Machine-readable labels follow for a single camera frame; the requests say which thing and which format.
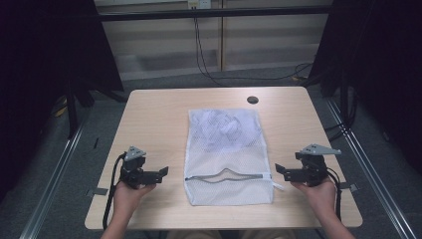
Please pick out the metal floor rail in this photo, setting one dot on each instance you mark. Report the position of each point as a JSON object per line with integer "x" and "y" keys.
{"x": 53, "y": 186}
{"x": 371, "y": 179}

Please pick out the yellow floor item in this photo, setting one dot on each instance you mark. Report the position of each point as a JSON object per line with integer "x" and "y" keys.
{"x": 61, "y": 109}

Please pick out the white mesh laundry bag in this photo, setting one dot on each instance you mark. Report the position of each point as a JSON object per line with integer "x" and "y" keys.
{"x": 229, "y": 166}

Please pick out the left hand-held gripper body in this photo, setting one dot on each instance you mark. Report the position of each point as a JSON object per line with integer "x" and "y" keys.
{"x": 132, "y": 172}

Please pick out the person's right hand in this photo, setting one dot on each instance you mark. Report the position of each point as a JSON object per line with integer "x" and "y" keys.
{"x": 320, "y": 197}

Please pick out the person's left hand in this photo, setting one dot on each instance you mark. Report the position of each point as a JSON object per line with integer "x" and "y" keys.
{"x": 127, "y": 199}

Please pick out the white wall socket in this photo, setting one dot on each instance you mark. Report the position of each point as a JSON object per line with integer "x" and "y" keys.
{"x": 199, "y": 4}

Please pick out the grey tape piece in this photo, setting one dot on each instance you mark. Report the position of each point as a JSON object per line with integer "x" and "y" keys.
{"x": 351, "y": 187}
{"x": 99, "y": 191}

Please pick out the black curtain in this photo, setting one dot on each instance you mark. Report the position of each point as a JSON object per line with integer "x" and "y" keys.
{"x": 384, "y": 73}
{"x": 40, "y": 83}

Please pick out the wooden wall post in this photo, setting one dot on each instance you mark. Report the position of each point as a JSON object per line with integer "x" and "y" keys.
{"x": 221, "y": 40}

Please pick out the black metal stand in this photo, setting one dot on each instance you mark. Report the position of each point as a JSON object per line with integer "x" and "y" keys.
{"x": 72, "y": 113}

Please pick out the small black floor strip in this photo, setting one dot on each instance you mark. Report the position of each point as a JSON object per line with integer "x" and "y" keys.
{"x": 96, "y": 143}

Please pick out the black horizontal bar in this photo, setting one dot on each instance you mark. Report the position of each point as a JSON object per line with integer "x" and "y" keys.
{"x": 212, "y": 13}

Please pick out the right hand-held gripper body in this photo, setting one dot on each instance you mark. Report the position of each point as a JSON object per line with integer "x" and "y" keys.
{"x": 312, "y": 169}

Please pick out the white garment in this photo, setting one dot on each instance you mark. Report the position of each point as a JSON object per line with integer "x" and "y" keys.
{"x": 225, "y": 127}

